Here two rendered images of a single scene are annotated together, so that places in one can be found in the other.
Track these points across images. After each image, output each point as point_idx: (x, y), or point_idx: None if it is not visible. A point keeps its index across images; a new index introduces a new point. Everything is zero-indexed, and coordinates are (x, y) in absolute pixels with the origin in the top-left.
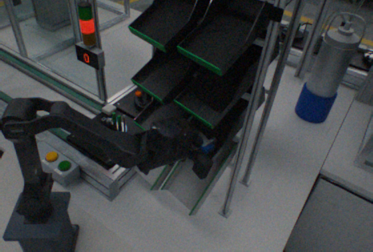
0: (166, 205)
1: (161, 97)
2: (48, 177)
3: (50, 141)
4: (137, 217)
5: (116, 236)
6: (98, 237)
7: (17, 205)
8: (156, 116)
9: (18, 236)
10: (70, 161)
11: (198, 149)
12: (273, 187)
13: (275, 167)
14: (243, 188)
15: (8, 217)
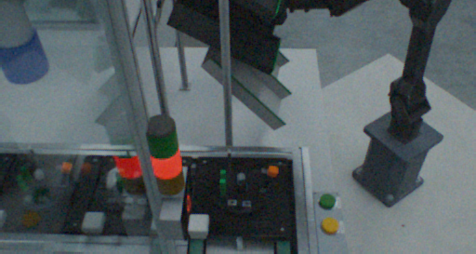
0: (265, 126)
1: None
2: (396, 80)
3: (311, 252)
4: (297, 139)
5: (329, 142)
6: (344, 153)
7: (427, 110)
8: (251, 53)
9: (430, 127)
10: (315, 203)
11: None
12: (176, 68)
13: (147, 73)
14: (195, 85)
15: (408, 243)
